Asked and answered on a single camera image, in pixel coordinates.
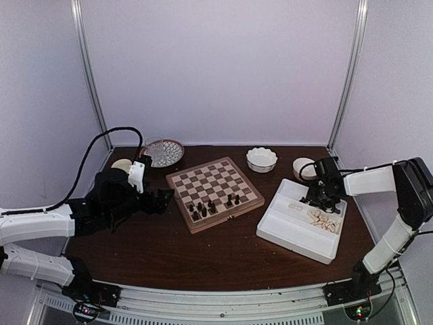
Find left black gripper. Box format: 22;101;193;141
106;179;174;224

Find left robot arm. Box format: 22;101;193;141
1;168;175;301

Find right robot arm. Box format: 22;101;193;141
298;156;432;299

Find light chess pieces pile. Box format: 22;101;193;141
307;210;341;234

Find white chess piece lone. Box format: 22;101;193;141
288;204;302;211

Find wooden chess board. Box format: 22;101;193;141
166;156;265;234

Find cream round bowl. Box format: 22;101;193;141
292;157;317;181

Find white foam tray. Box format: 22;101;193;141
256;179;347;265

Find cream ribbed mug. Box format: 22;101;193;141
111;158;133;173

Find clear drinking glass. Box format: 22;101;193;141
145;136;164;160

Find white fluted bowl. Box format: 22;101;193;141
246;147;278;173

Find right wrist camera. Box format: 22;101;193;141
313;156;340;179

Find right black cable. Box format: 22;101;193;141
297;161;317;183

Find black cable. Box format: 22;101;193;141
0;126;143;216
297;161;317;183

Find left black cable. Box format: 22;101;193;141
0;126;143;216

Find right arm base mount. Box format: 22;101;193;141
322;280;382;322

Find front aluminium rail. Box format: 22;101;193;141
33;280;417;325

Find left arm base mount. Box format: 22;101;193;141
60;281;121;324

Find right aluminium frame post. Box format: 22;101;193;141
327;0;369;152

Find aluminium frame post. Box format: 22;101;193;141
70;0;108;133
327;0;369;152

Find left aluminium frame post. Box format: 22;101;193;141
70;0;108;133

